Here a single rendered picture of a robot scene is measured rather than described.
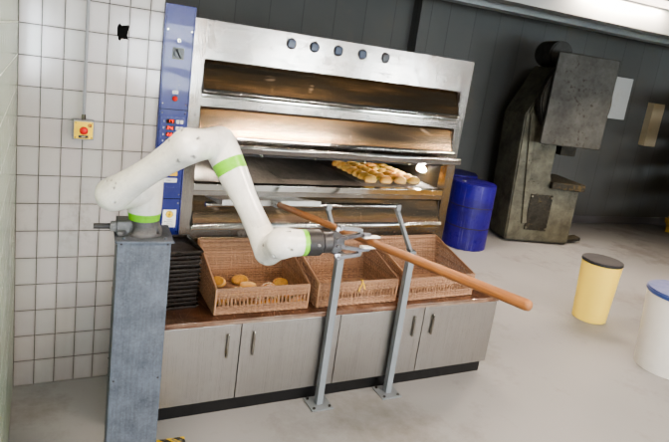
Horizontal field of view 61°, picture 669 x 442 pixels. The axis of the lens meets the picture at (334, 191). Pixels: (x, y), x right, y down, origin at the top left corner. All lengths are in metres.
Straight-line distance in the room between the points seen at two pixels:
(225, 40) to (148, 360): 1.75
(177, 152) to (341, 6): 5.44
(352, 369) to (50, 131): 2.17
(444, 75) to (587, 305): 2.70
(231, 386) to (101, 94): 1.71
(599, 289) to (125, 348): 4.24
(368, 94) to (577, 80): 4.26
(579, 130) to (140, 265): 6.20
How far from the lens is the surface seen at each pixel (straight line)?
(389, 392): 3.82
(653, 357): 5.14
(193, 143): 1.93
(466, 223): 6.96
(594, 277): 5.63
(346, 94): 3.64
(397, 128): 3.89
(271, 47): 3.42
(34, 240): 3.40
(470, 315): 4.00
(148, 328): 2.48
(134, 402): 2.65
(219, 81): 3.33
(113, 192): 2.18
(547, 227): 8.12
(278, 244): 1.89
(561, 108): 7.52
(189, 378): 3.25
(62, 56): 3.22
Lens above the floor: 1.97
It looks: 13 degrees down
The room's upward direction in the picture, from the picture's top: 8 degrees clockwise
